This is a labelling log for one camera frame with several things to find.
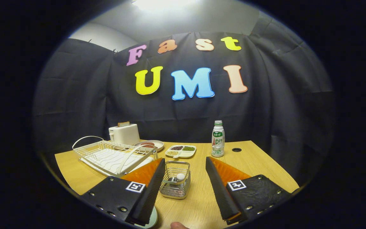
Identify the black backdrop cloth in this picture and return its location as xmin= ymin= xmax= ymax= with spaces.
xmin=32 ymin=31 xmax=335 ymax=188

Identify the white wire dish rack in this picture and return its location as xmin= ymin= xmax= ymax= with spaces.
xmin=72 ymin=136 xmax=159 ymax=178

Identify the white ribbed drip tray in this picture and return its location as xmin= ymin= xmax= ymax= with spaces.
xmin=81 ymin=149 xmax=154 ymax=175

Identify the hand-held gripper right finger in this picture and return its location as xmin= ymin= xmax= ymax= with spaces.
xmin=205 ymin=156 xmax=293 ymax=225

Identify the light green plate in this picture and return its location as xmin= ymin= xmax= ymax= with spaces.
xmin=135 ymin=206 xmax=158 ymax=229

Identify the grey plate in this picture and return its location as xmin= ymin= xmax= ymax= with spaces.
xmin=134 ymin=140 xmax=165 ymax=152

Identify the white drink bottle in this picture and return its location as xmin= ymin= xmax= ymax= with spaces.
xmin=211 ymin=120 xmax=225 ymax=158

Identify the metal wire basket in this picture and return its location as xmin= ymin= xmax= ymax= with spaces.
xmin=159 ymin=161 xmax=191 ymax=200

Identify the white divided snack tray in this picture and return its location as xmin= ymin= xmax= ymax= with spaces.
xmin=165 ymin=145 xmax=197 ymax=159

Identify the white toaster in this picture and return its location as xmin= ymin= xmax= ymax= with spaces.
xmin=108 ymin=122 xmax=140 ymax=146

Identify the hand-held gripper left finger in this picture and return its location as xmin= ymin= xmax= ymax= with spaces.
xmin=80 ymin=157 xmax=166 ymax=226

